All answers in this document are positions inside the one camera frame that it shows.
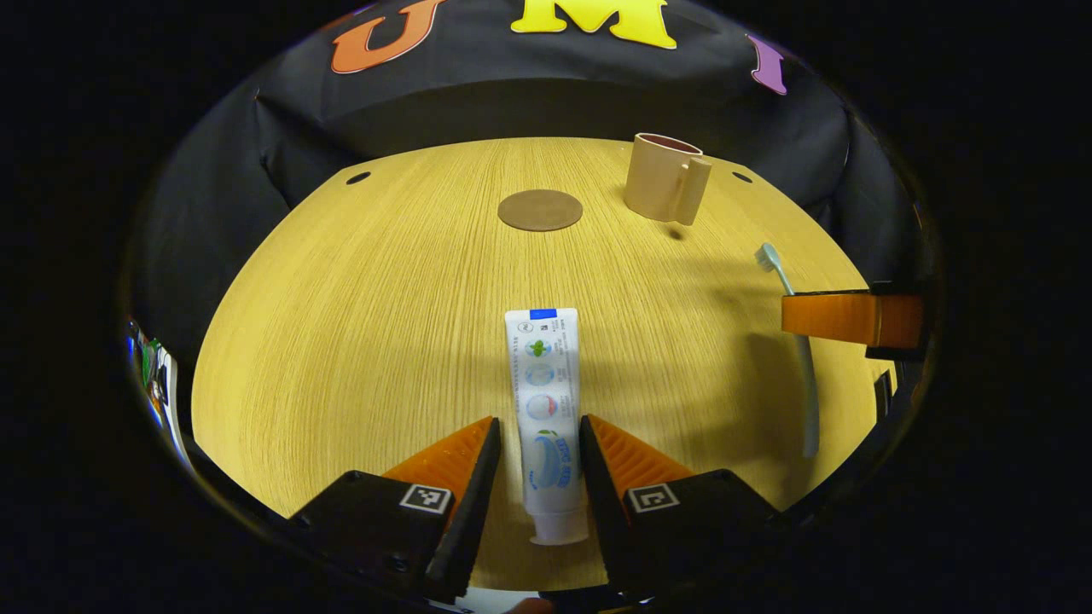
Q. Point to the pale green toothbrush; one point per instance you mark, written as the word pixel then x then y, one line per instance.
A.
pixel 809 401

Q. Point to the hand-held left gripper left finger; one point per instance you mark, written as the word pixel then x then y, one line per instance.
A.
pixel 465 529

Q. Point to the brown round coaster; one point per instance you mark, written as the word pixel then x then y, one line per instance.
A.
pixel 540 211

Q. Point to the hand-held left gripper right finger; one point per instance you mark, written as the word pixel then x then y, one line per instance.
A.
pixel 606 529

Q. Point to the black backdrop cloth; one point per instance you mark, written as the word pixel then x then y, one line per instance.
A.
pixel 512 102

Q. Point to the green object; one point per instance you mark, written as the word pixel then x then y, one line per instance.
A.
pixel 150 351

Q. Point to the white toothpaste tube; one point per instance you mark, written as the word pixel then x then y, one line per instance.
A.
pixel 546 401

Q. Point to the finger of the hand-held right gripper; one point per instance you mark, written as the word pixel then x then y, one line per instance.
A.
pixel 836 318

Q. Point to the beige cup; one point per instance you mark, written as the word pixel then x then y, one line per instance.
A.
pixel 653 183

